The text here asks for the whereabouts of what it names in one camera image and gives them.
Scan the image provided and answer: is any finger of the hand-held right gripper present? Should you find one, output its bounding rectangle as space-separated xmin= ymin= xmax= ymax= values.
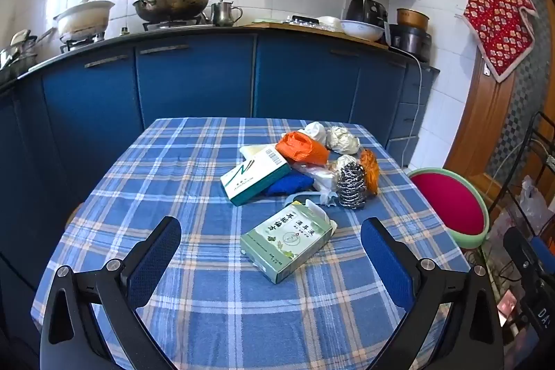
xmin=532 ymin=236 xmax=555 ymax=269
xmin=503 ymin=226 xmax=543 ymax=279

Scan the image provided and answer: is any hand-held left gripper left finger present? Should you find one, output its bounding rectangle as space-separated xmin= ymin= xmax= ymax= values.
xmin=39 ymin=216 xmax=182 ymax=370

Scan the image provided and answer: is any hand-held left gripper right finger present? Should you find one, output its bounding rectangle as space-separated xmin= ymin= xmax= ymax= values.
xmin=361 ymin=217 xmax=506 ymax=370

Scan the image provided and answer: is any steel wool scrubber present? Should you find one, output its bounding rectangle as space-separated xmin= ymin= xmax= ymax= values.
xmin=336 ymin=162 xmax=368 ymax=208

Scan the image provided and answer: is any red and green basin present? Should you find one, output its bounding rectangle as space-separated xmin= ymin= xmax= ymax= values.
xmin=407 ymin=167 xmax=490 ymax=248

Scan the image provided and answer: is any green medicine box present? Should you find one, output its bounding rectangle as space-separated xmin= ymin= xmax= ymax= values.
xmin=240 ymin=199 xmax=338 ymax=284

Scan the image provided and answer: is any blue cloth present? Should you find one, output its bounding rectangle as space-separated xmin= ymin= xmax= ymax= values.
xmin=264 ymin=173 xmax=314 ymax=197

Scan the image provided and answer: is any white and green box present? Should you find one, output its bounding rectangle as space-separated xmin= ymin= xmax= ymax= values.
xmin=220 ymin=149 xmax=291 ymax=207

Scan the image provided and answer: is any orange plastic bag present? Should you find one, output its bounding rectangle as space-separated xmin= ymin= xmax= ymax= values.
xmin=276 ymin=131 xmax=330 ymax=166

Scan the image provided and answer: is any cream sponge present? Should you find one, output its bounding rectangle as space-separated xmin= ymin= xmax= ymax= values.
xmin=238 ymin=144 xmax=278 ymax=160

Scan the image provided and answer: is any clear plastic bag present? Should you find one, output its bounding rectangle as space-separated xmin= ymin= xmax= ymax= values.
xmin=518 ymin=175 xmax=555 ymax=223

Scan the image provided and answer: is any blue plaid tablecloth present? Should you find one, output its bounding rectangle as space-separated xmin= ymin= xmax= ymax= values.
xmin=32 ymin=118 xmax=473 ymax=370

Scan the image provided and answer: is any wooden door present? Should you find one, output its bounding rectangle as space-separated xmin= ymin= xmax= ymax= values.
xmin=444 ymin=0 xmax=555 ymax=197

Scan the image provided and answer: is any blue kitchen cabinet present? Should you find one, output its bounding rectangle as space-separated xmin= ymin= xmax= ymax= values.
xmin=0 ymin=25 xmax=441 ymax=353

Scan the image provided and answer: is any dark rice cooker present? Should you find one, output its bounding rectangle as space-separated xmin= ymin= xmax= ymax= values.
xmin=388 ymin=23 xmax=433 ymax=63

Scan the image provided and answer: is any white patterned bowl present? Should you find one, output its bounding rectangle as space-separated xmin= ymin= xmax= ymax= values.
xmin=339 ymin=20 xmax=386 ymax=42

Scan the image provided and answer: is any gas stove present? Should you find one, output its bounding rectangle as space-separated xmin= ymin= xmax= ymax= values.
xmin=58 ymin=17 xmax=215 ymax=52

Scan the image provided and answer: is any golden inner pot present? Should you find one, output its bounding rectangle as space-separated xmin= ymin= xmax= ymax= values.
xmin=396 ymin=8 xmax=430 ymax=30

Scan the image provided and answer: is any steel pot with lid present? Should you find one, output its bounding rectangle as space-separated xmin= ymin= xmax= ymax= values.
xmin=0 ymin=29 xmax=57 ymax=71

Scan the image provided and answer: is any red quilted cloth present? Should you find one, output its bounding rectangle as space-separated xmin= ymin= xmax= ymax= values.
xmin=463 ymin=0 xmax=539 ymax=84

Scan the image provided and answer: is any white cooking pot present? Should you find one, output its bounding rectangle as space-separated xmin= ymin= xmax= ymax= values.
xmin=53 ymin=0 xmax=116 ymax=38

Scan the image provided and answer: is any black air fryer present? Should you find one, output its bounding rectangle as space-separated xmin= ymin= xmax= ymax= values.
xmin=344 ymin=0 xmax=390 ymax=28

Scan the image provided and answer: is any steel kettle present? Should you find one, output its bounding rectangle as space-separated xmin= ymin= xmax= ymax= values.
xmin=211 ymin=0 xmax=244 ymax=27

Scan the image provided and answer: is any dark wok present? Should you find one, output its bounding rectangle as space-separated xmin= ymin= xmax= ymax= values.
xmin=103 ymin=0 xmax=213 ymax=23

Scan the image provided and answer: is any thin white cord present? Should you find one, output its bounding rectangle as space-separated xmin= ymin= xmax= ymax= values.
xmin=483 ymin=140 xmax=534 ymax=201

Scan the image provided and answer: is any black wire rack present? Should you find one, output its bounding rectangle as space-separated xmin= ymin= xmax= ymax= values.
xmin=490 ymin=112 xmax=555 ymax=249

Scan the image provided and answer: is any white power cable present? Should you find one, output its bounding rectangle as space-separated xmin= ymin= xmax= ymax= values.
xmin=390 ymin=45 xmax=423 ymax=167

